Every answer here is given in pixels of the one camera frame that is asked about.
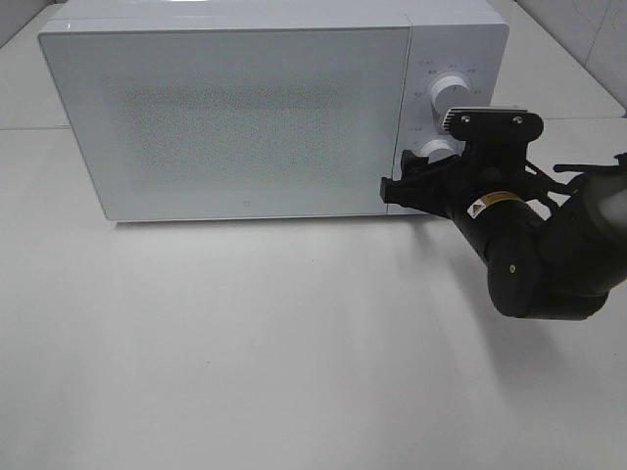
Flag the white microwave door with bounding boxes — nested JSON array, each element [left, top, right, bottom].
[[40, 28, 410, 222]]

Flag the white microwave knob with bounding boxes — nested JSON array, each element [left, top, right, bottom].
[[418, 138, 458, 164], [429, 73, 471, 116]]

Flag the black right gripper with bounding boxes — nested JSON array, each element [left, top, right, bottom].
[[379, 143, 542, 235]]

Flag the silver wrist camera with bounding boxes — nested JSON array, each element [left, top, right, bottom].
[[441, 107, 544, 144]]

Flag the white microwave oven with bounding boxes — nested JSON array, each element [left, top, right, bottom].
[[38, 1, 509, 216]]

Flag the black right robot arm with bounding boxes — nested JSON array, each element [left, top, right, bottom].
[[380, 143, 626, 320]]

